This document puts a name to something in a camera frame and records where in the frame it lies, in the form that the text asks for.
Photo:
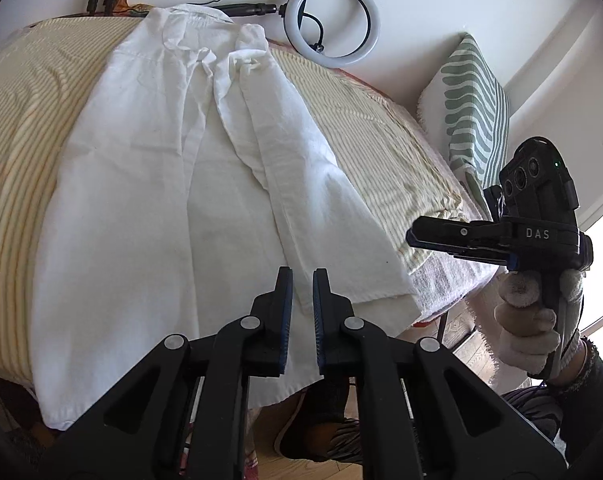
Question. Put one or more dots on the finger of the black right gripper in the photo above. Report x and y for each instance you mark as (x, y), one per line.
(476, 240)

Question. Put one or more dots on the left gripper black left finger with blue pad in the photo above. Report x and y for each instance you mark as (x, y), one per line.
(180, 412)

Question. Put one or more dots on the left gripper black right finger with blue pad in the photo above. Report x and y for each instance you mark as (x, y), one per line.
(423, 413)

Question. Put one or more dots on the white shirt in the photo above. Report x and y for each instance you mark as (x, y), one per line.
(193, 174)

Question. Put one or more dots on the black sleeved forearm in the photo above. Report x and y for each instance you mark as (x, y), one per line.
(580, 399)

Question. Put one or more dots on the grey knit gloved hand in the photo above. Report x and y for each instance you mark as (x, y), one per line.
(528, 329)

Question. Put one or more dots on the black shoe on floor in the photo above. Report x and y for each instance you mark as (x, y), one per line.
(319, 431)

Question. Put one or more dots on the green white striped pillow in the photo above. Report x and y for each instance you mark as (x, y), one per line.
(465, 115)

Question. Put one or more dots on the yellow striped bed cover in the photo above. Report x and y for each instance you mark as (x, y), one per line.
(46, 76)

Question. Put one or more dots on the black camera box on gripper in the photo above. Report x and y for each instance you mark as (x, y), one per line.
(535, 185)

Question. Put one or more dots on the white ring light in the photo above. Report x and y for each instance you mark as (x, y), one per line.
(332, 33)

